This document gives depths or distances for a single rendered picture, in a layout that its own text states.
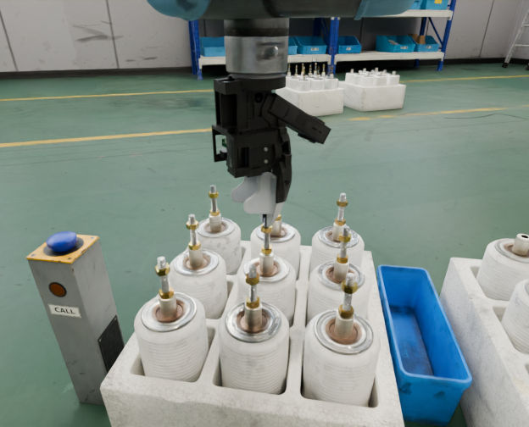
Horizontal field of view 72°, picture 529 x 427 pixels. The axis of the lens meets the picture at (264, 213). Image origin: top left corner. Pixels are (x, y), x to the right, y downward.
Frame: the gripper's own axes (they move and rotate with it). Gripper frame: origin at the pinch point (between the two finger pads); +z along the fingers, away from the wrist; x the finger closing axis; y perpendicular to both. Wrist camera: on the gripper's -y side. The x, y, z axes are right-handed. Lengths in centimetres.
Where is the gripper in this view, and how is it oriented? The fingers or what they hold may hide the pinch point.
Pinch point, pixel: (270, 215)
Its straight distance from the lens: 54.5
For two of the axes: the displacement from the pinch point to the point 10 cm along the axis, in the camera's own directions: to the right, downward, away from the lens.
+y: -8.8, 2.2, -4.3
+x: 4.8, 4.0, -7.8
